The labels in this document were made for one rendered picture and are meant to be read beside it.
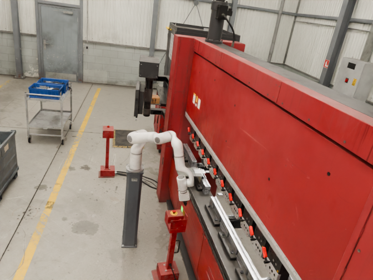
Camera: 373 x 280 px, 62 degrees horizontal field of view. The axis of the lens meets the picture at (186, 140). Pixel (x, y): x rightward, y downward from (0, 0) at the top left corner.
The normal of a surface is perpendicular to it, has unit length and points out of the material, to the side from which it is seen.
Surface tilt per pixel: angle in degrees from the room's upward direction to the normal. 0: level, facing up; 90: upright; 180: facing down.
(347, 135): 90
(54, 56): 90
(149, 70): 90
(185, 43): 90
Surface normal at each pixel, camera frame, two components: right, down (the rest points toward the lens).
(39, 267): 0.13, -0.91
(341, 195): -0.96, -0.03
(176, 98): 0.23, 0.41
